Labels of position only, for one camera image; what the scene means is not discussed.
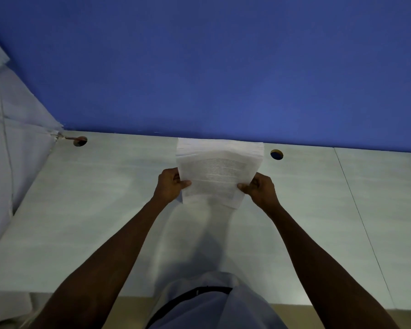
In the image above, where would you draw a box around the black strap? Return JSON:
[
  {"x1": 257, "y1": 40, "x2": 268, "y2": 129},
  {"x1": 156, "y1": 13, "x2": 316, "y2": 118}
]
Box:
[{"x1": 147, "y1": 287, "x2": 233, "y2": 326}]

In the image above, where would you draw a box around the white shirt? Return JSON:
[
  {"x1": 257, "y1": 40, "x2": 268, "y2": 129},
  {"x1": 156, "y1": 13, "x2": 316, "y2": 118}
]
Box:
[{"x1": 145, "y1": 271, "x2": 288, "y2": 329}]

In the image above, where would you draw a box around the white cable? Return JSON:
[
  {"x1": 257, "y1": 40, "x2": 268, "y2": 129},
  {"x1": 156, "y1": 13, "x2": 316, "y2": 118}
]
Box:
[{"x1": 0, "y1": 73, "x2": 16, "y2": 209}]

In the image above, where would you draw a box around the neat stack of printed sheets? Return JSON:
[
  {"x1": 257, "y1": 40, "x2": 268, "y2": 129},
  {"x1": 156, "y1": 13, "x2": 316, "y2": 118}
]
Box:
[{"x1": 175, "y1": 137, "x2": 264, "y2": 210}]

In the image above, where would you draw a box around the person's left hand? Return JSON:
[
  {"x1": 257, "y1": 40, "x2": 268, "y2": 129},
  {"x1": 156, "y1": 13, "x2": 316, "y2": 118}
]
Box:
[{"x1": 152, "y1": 167, "x2": 192, "y2": 206}]

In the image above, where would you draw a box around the person's left forearm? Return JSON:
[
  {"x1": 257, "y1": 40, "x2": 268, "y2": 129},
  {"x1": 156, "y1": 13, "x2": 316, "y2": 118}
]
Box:
[{"x1": 29, "y1": 198, "x2": 169, "y2": 329}]

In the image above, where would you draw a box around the person's right hand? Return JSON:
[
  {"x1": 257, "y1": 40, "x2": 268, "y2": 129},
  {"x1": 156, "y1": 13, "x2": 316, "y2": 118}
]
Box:
[{"x1": 237, "y1": 172, "x2": 282, "y2": 211}]

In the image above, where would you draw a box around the person's right forearm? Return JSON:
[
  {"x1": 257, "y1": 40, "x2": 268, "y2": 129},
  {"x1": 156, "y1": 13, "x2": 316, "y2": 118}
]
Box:
[{"x1": 267, "y1": 203, "x2": 401, "y2": 329}]

